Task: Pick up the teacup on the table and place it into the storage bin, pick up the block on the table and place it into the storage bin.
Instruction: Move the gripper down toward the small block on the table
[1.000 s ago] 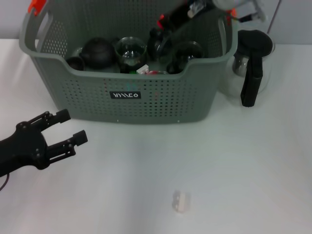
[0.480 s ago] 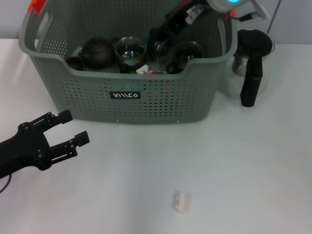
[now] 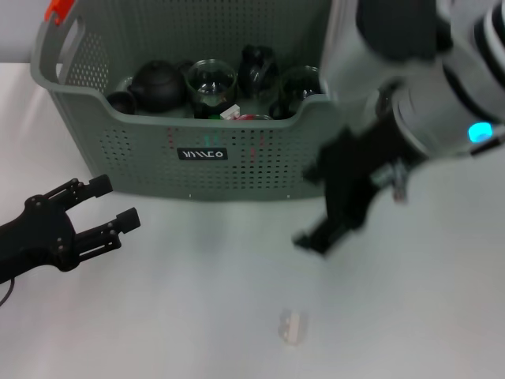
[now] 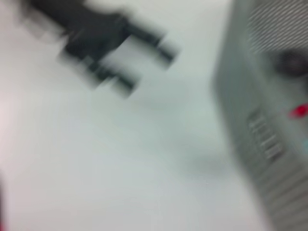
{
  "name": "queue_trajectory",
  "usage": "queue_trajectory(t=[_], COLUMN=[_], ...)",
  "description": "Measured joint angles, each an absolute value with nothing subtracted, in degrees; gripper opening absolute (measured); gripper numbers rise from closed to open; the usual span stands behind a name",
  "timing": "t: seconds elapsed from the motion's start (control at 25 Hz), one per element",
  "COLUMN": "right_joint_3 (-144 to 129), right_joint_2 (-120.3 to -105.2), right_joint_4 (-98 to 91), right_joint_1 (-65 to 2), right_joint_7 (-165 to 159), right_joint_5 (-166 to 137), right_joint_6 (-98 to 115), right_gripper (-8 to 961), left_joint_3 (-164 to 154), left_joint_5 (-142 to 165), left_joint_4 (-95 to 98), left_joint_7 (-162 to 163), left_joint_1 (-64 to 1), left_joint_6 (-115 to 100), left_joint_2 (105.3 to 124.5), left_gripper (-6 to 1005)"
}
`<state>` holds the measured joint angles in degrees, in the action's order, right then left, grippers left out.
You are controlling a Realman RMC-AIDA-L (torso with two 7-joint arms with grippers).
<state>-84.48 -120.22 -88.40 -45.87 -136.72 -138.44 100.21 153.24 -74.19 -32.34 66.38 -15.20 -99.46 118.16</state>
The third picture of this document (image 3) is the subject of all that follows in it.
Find grey cable plug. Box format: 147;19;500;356
389;160;410;203

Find grey perforated storage bin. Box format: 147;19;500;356
30;0;348;202

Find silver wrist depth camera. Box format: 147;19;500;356
318;0;454;133

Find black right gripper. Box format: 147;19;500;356
291;116;411;258

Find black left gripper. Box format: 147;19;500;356
0;174;142;286

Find small black tea bowl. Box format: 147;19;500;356
105;91;137;116

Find translucent white block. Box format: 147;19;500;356
277;309;309;347

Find black clay teapot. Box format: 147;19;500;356
129;58;194;114

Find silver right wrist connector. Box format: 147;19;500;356
469;133;505;158

